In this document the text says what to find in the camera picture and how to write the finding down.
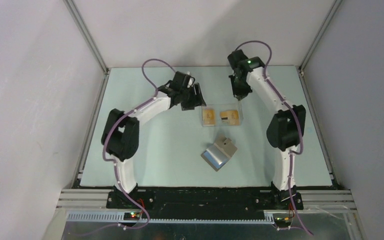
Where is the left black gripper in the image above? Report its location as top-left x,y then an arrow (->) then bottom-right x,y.
179,82 -> 206,111

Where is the clear plastic card box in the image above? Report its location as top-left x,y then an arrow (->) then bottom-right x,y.
200,101 -> 243,127

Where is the grey card holder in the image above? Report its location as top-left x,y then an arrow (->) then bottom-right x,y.
200,135 -> 238,172

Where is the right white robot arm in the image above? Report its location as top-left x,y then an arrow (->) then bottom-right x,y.
227,49 -> 307,209

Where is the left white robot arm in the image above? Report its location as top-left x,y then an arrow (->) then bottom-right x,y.
101,71 -> 206,208

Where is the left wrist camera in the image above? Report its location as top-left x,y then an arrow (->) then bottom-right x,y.
186,71 -> 196,88

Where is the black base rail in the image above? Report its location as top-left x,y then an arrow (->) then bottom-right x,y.
106,186 -> 304,221

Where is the grey cable duct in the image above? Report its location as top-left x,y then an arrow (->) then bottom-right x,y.
66,211 -> 276,225

